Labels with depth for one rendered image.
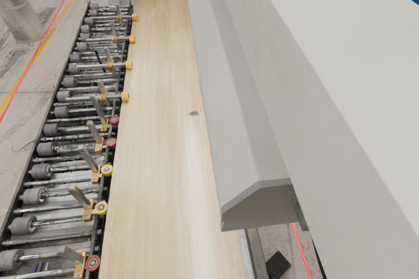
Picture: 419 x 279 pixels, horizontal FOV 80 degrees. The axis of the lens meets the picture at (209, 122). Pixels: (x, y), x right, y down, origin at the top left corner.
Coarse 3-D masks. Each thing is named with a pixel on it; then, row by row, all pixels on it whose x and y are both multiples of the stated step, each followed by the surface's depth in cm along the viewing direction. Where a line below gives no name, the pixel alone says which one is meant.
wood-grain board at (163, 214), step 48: (144, 0) 347; (144, 48) 274; (192, 48) 277; (144, 96) 227; (192, 96) 228; (144, 144) 193; (192, 144) 194; (144, 192) 168; (192, 192) 169; (144, 240) 149; (192, 240) 150
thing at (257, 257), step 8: (248, 232) 173; (256, 232) 173; (248, 240) 170; (256, 240) 169; (248, 248) 172; (256, 248) 166; (256, 256) 163; (256, 264) 160; (264, 264) 160; (256, 272) 157; (264, 272) 157
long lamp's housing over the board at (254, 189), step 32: (192, 0) 35; (224, 0) 29; (192, 32) 33; (224, 32) 25; (224, 64) 22; (224, 96) 20; (256, 96) 19; (224, 128) 19; (256, 128) 17; (224, 160) 18; (256, 160) 15; (224, 192) 17; (256, 192) 15; (288, 192) 15; (224, 224) 19; (256, 224) 20
